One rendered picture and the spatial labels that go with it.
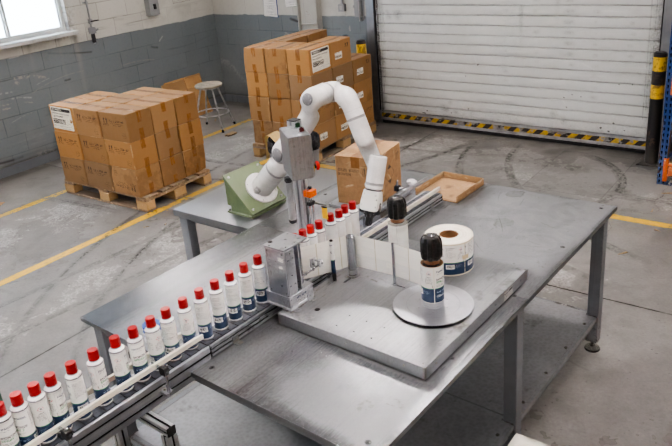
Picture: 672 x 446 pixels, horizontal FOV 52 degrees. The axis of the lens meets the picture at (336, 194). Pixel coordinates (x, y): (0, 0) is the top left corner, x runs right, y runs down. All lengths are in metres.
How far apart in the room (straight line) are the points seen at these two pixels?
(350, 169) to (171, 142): 3.08
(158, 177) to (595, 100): 4.14
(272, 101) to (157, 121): 1.34
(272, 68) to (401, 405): 5.11
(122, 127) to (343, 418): 4.34
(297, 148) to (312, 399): 1.03
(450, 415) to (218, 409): 1.06
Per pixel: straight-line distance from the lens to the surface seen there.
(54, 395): 2.33
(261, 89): 7.17
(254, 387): 2.46
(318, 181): 4.16
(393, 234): 2.95
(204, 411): 3.42
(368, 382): 2.42
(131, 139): 6.18
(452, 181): 4.02
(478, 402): 3.31
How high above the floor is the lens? 2.28
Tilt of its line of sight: 22 degrees down
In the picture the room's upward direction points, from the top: 5 degrees counter-clockwise
